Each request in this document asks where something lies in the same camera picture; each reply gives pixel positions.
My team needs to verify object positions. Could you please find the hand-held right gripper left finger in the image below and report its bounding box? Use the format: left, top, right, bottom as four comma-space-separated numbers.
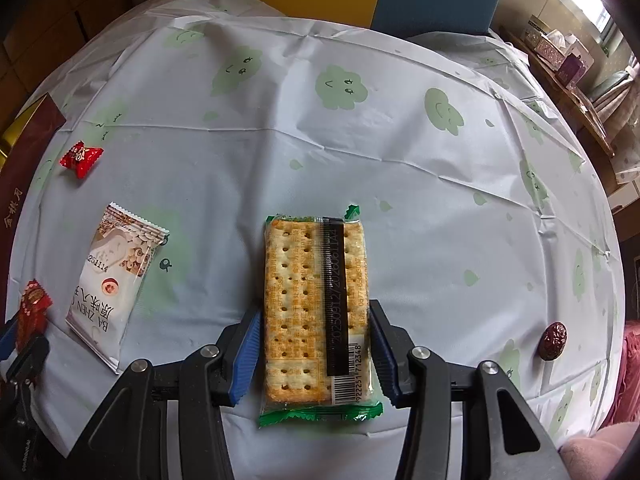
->
102, 307, 263, 480

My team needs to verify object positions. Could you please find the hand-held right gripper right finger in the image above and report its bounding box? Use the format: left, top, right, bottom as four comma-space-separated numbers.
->
367, 299, 571, 480

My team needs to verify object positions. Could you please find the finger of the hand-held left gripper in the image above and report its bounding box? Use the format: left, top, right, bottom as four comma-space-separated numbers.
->
0, 316, 21, 361
4, 332, 51, 396

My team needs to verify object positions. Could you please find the red long snack packet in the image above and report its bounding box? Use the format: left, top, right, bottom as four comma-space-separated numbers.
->
17, 279, 54, 353

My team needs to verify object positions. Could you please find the green-edged cracker packet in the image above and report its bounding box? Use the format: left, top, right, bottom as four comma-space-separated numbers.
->
257, 204, 385, 428

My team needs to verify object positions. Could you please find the maroon and gold gift box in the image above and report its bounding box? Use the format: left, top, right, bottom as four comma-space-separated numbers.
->
0, 92, 67, 311

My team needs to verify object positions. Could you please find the white beige snack packet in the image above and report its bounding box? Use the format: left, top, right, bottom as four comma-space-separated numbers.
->
66, 202, 170, 375

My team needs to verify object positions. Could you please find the dried red date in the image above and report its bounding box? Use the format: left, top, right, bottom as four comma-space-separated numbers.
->
539, 322, 569, 362

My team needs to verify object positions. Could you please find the small red candy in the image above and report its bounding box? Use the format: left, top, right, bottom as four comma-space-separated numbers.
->
59, 141, 104, 180

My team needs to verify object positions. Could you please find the white green printed tablecloth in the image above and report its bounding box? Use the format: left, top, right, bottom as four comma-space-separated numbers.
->
7, 0, 626, 461

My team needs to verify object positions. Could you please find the pink cloth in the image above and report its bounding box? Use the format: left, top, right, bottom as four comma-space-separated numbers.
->
560, 320, 640, 480

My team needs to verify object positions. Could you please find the wooden side table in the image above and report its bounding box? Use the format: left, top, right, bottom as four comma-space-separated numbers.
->
505, 30, 621, 161

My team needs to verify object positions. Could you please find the wooden cabinet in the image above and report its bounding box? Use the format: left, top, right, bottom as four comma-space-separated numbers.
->
0, 0, 151, 111

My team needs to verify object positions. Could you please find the light curtain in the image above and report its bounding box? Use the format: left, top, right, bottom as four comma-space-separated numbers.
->
587, 52, 640, 183

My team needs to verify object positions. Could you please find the purple box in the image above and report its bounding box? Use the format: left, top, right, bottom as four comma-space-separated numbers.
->
557, 42, 594, 86

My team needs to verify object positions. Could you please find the patterned tissue box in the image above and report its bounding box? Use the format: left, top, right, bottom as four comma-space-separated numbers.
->
534, 30, 576, 68

